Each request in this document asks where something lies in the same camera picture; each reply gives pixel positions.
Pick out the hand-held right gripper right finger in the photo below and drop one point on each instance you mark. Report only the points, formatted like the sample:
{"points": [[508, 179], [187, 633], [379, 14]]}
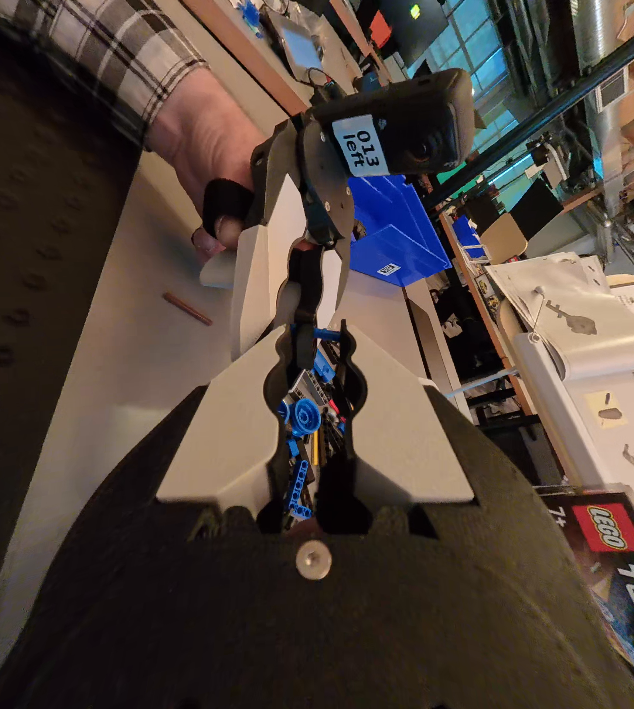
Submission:
{"points": [[411, 443]]}

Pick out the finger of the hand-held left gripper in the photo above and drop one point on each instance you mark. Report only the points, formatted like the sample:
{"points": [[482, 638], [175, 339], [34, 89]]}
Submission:
{"points": [[336, 282], [261, 277]]}

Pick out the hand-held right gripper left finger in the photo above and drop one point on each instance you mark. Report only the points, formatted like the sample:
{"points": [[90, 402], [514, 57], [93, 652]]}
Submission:
{"points": [[223, 443]]}

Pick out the blue axle pin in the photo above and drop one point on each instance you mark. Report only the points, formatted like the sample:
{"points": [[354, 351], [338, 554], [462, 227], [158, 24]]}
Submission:
{"points": [[328, 332]]}

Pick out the blue L-shaped beam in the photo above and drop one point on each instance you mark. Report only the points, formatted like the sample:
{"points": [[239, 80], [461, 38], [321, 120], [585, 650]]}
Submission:
{"points": [[299, 490]]}

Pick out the person's left forearm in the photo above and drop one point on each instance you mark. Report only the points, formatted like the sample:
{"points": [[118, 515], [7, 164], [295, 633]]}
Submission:
{"points": [[128, 55]]}

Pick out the grey desk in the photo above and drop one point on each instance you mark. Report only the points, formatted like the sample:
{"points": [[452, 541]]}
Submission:
{"points": [[128, 387]]}

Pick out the person's left hand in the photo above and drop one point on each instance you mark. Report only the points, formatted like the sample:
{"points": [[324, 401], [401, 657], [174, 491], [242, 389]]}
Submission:
{"points": [[206, 144]]}

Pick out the blue plastic bin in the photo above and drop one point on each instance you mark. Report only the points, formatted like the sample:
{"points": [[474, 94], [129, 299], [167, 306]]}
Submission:
{"points": [[383, 199], [400, 255]]}

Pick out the brown axle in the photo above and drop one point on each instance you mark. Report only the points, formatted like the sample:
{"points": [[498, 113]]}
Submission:
{"points": [[187, 308]]}

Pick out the blue wheel hub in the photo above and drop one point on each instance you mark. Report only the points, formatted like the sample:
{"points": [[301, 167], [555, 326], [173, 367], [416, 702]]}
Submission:
{"points": [[306, 415]]}

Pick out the short yellow axle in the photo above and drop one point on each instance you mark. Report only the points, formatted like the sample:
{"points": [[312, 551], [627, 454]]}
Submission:
{"points": [[315, 447]]}

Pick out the pile of loose building parts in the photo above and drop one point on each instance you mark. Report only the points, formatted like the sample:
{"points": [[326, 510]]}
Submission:
{"points": [[317, 387]]}

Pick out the tablet with lit screen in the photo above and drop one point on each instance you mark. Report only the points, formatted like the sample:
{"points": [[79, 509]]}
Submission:
{"points": [[297, 44]]}

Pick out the brown wooden board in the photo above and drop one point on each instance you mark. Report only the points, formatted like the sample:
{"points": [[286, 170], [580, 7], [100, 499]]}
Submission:
{"points": [[250, 55]]}

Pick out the dark perforated panel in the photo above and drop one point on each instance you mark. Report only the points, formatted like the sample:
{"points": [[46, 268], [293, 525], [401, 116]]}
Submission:
{"points": [[34, 277]]}

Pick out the black steel pillar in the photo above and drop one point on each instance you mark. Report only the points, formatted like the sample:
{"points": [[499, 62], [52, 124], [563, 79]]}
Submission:
{"points": [[544, 105]]}

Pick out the printed toy set box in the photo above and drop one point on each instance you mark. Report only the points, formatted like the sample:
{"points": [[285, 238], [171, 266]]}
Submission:
{"points": [[627, 581]]}

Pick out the silver ceiling duct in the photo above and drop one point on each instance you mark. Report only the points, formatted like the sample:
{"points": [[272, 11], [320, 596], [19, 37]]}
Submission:
{"points": [[599, 33]]}

